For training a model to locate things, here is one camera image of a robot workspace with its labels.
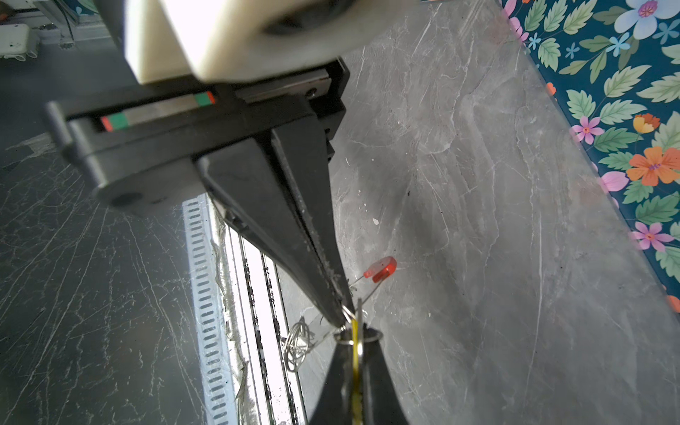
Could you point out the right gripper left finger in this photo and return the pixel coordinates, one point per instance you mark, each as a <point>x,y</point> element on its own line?
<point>335,403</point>

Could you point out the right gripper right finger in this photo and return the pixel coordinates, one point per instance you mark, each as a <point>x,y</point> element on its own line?
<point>379,397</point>

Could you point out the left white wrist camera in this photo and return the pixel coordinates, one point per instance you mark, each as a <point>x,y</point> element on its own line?
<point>242,41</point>

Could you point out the keyring with coloured keys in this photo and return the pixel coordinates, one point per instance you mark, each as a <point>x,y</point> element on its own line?
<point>350,319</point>

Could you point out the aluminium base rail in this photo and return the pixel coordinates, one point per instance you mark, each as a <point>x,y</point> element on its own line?
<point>249,353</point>

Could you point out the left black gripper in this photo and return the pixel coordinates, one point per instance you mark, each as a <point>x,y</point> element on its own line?
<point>138,147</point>

